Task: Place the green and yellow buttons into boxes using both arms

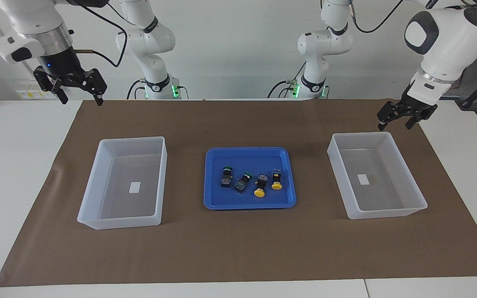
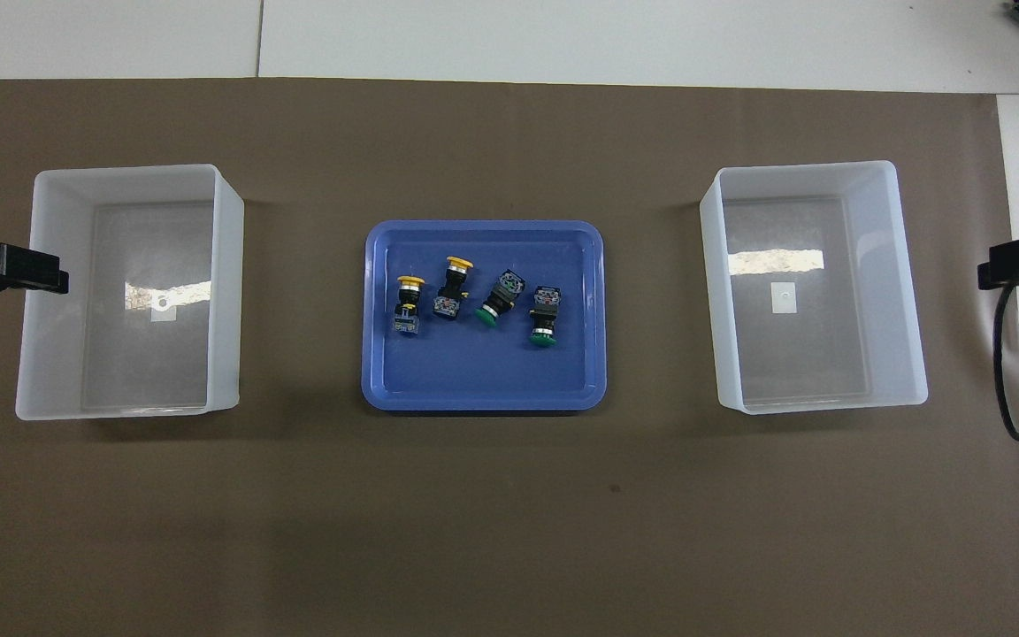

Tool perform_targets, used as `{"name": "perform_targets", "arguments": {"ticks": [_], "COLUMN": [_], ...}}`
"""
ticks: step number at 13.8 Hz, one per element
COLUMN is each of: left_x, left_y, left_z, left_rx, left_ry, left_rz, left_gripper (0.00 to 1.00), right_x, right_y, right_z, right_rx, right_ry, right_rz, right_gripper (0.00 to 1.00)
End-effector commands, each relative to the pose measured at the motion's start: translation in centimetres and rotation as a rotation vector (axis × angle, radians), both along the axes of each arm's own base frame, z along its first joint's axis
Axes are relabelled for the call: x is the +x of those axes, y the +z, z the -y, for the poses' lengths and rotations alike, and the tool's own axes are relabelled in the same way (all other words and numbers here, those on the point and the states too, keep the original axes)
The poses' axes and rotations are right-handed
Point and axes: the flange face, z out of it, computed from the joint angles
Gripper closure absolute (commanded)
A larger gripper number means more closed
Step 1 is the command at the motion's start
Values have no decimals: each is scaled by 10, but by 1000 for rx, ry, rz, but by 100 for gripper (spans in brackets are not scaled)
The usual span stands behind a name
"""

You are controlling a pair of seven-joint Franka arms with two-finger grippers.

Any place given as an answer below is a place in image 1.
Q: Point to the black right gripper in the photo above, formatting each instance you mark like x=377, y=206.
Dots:
x=60, y=66

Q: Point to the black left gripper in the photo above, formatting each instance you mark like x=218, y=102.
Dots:
x=416, y=104

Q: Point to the yellow push button switch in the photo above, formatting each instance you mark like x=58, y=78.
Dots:
x=259, y=191
x=277, y=185

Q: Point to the green push button switch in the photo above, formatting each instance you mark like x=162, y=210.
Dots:
x=241, y=184
x=226, y=178

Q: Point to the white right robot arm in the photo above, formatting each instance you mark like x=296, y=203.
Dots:
x=147, y=41

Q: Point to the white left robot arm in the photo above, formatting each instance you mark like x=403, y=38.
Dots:
x=325, y=45

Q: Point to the white paper label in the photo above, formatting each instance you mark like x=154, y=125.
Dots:
x=135, y=187
x=362, y=179

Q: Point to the translucent white plastic box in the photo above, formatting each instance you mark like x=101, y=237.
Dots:
x=412, y=194
x=89, y=207

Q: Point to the blue plastic tray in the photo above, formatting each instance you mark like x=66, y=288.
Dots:
x=222, y=198

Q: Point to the brown paper table mat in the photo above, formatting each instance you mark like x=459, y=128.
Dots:
x=238, y=248

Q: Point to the white wall outlet box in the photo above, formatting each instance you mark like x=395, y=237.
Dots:
x=27, y=94

